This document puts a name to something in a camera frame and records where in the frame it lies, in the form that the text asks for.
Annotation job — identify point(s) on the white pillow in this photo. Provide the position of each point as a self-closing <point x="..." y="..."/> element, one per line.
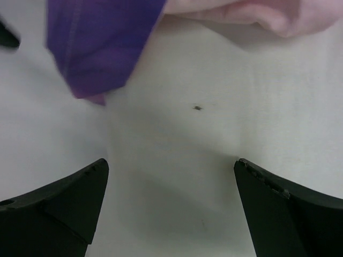
<point x="201" y="96"/>

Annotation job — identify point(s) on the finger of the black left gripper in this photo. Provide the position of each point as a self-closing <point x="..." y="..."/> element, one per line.
<point x="8" y="38"/>

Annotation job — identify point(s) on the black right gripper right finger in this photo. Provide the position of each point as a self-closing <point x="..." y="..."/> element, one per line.
<point x="285" y="218"/>

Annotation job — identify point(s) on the pink pillowcase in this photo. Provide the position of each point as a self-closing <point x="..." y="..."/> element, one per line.
<point x="97" y="44"/>

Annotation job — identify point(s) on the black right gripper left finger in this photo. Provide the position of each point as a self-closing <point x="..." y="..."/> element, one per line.
<point x="58" y="219"/>

